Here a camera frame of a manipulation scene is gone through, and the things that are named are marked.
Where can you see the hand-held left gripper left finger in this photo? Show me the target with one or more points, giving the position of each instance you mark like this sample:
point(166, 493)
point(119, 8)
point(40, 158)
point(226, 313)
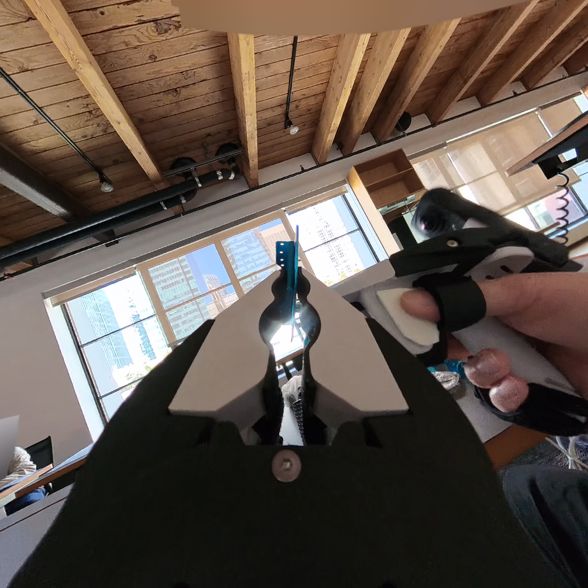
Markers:
point(216, 363)

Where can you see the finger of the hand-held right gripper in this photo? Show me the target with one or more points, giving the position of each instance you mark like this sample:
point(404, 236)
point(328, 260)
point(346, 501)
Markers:
point(404, 328)

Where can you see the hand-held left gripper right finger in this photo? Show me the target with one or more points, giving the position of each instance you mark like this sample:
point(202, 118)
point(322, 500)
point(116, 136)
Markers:
point(358, 363)

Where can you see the blue round metal plate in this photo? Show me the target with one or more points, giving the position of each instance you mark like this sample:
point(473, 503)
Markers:
point(293, 285)

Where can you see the blue perforated metal bracket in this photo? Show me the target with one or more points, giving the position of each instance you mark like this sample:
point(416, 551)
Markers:
point(281, 252)

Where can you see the grey desk with wooden edge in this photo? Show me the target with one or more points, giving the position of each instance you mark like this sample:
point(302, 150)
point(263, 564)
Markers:
point(477, 413)

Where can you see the person's right hand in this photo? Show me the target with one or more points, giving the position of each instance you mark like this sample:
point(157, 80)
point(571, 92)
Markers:
point(542, 312)

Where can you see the small blue metal parts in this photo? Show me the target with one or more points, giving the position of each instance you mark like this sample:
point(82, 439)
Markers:
point(452, 366)

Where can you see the crinkled silver plastic bag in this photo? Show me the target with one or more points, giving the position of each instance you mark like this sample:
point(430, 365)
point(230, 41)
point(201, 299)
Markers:
point(444, 380)

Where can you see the window with roller blinds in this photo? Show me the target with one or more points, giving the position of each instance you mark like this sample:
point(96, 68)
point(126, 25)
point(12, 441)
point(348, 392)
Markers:
point(496, 151)

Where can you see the large clear glass window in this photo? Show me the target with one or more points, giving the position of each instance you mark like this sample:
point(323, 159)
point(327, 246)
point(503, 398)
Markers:
point(193, 275)

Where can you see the wooden shelf unit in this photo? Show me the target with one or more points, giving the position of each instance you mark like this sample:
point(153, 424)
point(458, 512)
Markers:
point(386, 177)

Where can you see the black round ceiling fixture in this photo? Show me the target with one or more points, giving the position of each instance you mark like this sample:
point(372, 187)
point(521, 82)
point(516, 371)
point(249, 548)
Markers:
point(183, 164)
point(227, 149)
point(404, 121)

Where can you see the black ceiling pipes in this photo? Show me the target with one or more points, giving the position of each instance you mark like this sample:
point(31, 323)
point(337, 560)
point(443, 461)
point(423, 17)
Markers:
point(115, 213)

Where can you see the table with black leg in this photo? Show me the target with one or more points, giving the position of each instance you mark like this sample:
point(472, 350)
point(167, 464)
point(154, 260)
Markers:
point(64, 468)

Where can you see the black office chair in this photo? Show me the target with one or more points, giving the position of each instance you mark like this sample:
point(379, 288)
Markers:
point(41, 452)

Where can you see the ceiling spot light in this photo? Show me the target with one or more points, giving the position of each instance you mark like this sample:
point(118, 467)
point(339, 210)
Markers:
point(106, 186)
point(292, 130)

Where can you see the person's leg in dark trousers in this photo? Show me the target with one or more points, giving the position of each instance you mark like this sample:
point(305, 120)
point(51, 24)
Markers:
point(551, 519)

